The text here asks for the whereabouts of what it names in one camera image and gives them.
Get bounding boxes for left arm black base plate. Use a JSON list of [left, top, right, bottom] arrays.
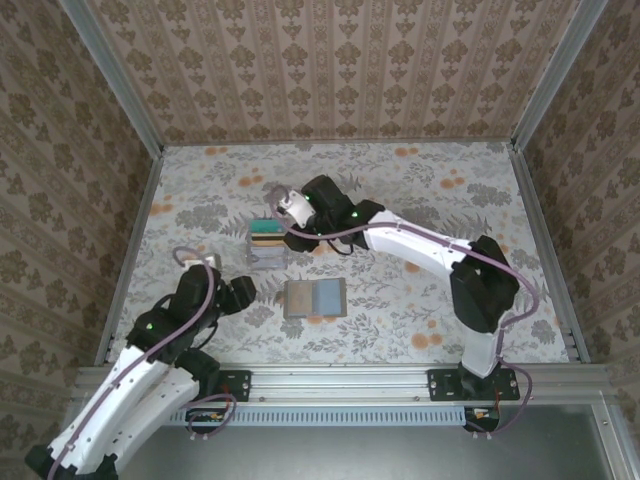
[[167, 368, 251, 403]]

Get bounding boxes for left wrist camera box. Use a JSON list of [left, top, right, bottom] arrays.
[[182, 253, 221, 274]]

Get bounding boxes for black connector with wires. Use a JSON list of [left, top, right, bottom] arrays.
[[463, 406, 501, 432], [185, 407, 227, 435]]

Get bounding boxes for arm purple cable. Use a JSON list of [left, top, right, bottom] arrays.
[[44, 246, 237, 480], [267, 184, 544, 439]]

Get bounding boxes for aluminium frame rail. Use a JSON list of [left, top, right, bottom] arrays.
[[74, 364, 614, 404]]

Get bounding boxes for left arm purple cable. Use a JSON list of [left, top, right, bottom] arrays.
[[44, 246, 237, 480]]

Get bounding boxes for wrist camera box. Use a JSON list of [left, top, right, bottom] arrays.
[[277, 189, 317, 229], [182, 253, 221, 274]]

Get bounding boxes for aluminium corner post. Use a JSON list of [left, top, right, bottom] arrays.
[[57, 0, 166, 156], [512, 0, 611, 149]]

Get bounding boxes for grey slotted cable duct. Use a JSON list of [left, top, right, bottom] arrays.
[[169, 407, 466, 427]]

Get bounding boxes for grey metal sheet panel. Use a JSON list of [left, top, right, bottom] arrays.
[[114, 424, 616, 480]]

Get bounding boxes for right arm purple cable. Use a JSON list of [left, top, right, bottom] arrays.
[[267, 184, 544, 439]]

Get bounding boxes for aluminium side rail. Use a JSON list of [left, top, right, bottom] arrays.
[[94, 147, 166, 365], [509, 143, 591, 365]]

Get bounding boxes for clear acrylic card box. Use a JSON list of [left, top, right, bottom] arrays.
[[246, 217, 287, 272]]

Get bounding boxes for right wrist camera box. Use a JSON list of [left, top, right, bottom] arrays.
[[277, 189, 317, 229]]

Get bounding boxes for right gripper thin black cable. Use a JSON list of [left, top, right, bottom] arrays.
[[319, 232, 357, 257]]

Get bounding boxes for tan card with black stripe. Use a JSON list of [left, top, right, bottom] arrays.
[[248, 234, 286, 251]]

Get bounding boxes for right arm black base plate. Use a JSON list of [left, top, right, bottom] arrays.
[[427, 368, 521, 403]]

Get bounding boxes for grey card holder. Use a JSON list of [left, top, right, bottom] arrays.
[[282, 277, 347, 320]]

